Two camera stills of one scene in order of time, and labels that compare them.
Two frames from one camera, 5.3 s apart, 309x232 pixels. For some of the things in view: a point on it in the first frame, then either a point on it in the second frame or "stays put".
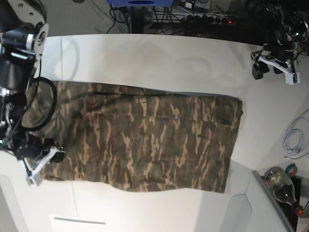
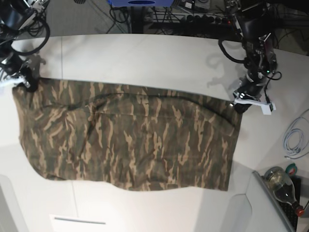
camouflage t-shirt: [134, 139] stays put
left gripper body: [34, 158] → [28, 76]
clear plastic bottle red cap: [279, 181] stays put
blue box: [141, 3] stays put
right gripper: [288, 68] → [249, 93]
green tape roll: [291, 169] stays put
